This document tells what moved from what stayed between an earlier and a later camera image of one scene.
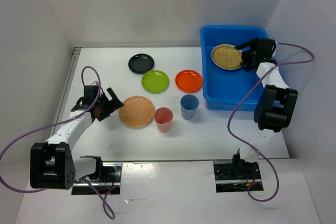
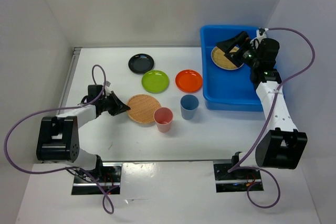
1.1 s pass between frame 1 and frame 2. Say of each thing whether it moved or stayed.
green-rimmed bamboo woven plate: stayed
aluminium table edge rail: stayed
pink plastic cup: stayed
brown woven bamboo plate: moved
